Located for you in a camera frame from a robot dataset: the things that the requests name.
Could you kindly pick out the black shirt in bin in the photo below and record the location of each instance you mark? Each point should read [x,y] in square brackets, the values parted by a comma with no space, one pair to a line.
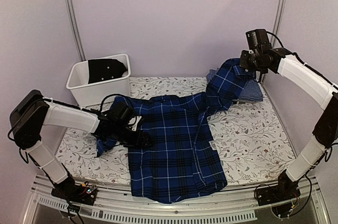
[105,69]

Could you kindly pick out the left aluminium frame post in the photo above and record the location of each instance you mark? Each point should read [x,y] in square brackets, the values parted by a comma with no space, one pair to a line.
[75,30]

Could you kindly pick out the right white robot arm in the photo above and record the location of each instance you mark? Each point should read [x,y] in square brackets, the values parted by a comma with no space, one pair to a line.
[321,95]

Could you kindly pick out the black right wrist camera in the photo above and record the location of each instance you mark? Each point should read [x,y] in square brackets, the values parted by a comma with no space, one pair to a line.
[258,39]

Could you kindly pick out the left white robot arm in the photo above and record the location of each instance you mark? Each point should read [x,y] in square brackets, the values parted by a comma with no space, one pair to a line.
[37,116]

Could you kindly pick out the dark blue plaid shirt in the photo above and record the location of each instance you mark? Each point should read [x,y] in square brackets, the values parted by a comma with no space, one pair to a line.
[180,162]

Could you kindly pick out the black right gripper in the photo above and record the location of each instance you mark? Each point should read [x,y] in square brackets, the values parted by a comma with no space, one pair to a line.
[243,62]

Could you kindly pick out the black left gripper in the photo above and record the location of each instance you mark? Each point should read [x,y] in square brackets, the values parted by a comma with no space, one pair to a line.
[136,144]

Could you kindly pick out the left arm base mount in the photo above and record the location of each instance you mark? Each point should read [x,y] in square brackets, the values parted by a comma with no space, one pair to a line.
[83,193]

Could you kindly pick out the folded blue gingham shirt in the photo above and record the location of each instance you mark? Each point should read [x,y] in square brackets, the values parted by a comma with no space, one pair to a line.
[251,93]

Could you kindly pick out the white plastic bin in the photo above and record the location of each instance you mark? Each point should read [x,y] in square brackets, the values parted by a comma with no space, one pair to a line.
[91,94]

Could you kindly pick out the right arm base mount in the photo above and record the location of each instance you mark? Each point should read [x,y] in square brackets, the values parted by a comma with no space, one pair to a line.
[277,195]

